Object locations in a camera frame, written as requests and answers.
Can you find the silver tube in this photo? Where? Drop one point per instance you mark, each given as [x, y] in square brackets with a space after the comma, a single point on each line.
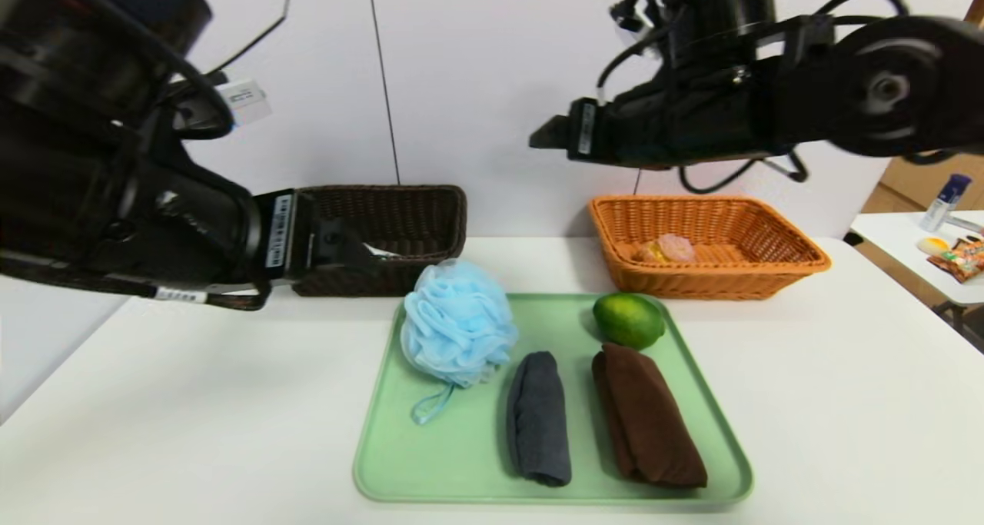
[965, 225]

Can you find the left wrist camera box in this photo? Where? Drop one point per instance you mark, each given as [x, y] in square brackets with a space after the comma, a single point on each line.
[246, 102]

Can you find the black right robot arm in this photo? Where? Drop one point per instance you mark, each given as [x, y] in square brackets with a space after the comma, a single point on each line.
[884, 87]

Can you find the white side table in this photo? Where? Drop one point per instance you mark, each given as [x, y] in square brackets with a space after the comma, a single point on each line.
[892, 240]

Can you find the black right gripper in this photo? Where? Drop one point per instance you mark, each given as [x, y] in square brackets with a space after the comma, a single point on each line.
[586, 129]

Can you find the pink round bread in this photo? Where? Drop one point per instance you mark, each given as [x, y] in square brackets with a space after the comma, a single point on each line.
[675, 247]

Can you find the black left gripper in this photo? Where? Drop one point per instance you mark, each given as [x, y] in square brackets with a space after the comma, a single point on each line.
[283, 232]

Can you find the yellow egg-shaped item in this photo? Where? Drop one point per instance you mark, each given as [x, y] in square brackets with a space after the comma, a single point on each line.
[932, 247]

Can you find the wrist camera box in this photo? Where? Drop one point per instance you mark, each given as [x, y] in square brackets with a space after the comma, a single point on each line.
[634, 14]
[246, 102]

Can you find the brown rolled towel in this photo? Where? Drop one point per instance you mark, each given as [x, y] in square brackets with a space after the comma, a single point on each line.
[646, 421]

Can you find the light blue bath loofah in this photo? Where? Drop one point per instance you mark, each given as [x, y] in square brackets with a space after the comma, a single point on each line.
[457, 325]

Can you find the dark brown wicker basket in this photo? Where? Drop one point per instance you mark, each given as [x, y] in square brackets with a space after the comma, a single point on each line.
[415, 225]

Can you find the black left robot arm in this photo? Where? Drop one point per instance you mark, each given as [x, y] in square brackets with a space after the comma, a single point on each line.
[92, 202]

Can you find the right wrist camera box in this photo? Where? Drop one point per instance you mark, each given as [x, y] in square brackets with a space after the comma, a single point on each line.
[634, 14]

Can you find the green lime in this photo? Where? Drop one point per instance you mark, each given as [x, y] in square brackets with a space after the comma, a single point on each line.
[626, 321]

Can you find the orange snack packet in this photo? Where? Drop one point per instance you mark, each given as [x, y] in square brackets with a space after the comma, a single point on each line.
[961, 264]

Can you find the grey towel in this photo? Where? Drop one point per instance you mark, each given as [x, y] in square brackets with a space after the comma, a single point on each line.
[538, 421]

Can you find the clear bottle with blue cap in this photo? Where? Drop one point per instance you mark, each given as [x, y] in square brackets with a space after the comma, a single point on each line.
[942, 206]

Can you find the light wooden cabinet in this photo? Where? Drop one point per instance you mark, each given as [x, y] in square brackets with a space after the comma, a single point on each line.
[907, 191]

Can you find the light green plastic tray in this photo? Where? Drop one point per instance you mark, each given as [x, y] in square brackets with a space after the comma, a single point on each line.
[461, 456]

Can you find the orange wicker basket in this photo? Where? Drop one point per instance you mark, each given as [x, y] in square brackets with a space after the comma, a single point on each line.
[692, 283]

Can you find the small black object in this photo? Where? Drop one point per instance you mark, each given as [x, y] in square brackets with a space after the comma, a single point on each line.
[851, 240]

